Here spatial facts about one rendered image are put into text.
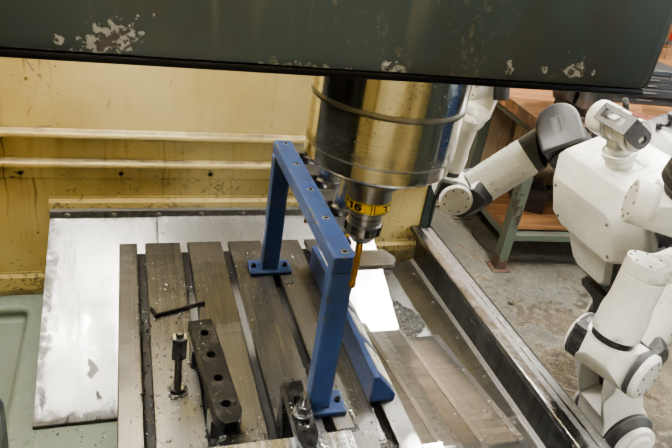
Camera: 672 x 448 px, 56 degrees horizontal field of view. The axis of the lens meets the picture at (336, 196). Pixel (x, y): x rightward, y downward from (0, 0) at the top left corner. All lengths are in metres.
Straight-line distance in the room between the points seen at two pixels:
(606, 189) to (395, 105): 0.77
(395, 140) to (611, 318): 0.56
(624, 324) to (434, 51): 0.63
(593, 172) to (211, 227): 1.01
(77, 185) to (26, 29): 1.32
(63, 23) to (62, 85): 1.21
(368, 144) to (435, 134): 0.06
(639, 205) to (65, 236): 1.35
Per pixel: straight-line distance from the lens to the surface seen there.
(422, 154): 0.60
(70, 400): 1.57
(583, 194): 1.31
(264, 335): 1.33
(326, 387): 1.15
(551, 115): 1.48
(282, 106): 1.72
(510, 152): 1.49
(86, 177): 1.76
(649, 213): 0.98
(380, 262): 1.01
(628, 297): 1.03
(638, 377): 1.08
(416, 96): 0.58
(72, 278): 1.71
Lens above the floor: 1.74
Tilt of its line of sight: 26 degrees down
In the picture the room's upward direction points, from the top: 9 degrees clockwise
